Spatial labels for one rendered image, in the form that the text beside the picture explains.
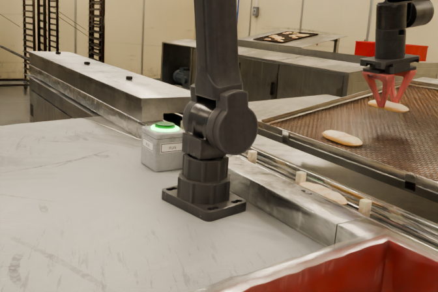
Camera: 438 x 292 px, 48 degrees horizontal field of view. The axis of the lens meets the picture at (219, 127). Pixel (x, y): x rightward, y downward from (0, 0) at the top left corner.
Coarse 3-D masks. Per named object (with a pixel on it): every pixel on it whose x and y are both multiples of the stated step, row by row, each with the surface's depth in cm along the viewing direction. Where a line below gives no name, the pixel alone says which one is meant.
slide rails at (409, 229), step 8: (168, 120) 127; (256, 160) 95; (264, 160) 96; (272, 168) 91; (280, 168) 91; (288, 176) 87; (320, 184) 83; (352, 200) 77; (376, 216) 71; (384, 216) 71; (392, 216) 71; (392, 224) 69; (400, 224) 68; (408, 224) 69; (408, 232) 66; (416, 232) 66; (424, 232) 66; (424, 240) 64; (432, 240) 64
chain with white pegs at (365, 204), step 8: (248, 152) 94; (256, 152) 94; (248, 160) 95; (296, 176) 83; (304, 176) 83; (360, 200) 71; (368, 200) 71; (360, 208) 71; (368, 208) 71; (368, 216) 71
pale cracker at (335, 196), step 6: (306, 186) 79; (312, 186) 79; (318, 186) 79; (324, 186) 80; (318, 192) 77; (324, 192) 77; (330, 192) 77; (336, 192) 77; (330, 198) 75; (336, 198) 75; (342, 198) 75; (342, 204) 74
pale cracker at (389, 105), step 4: (372, 100) 104; (368, 104) 104; (372, 104) 103; (376, 104) 102; (388, 104) 100; (392, 104) 99; (396, 104) 99; (400, 104) 99; (380, 108) 101; (384, 108) 100; (388, 108) 99; (392, 108) 98; (396, 108) 98; (400, 108) 97; (404, 108) 97; (400, 112) 97; (404, 112) 97
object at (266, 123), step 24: (360, 96) 123; (408, 96) 121; (432, 96) 119; (264, 120) 109; (312, 120) 109; (336, 120) 108; (408, 120) 104; (432, 120) 102; (312, 144) 94; (432, 144) 90; (384, 168) 80
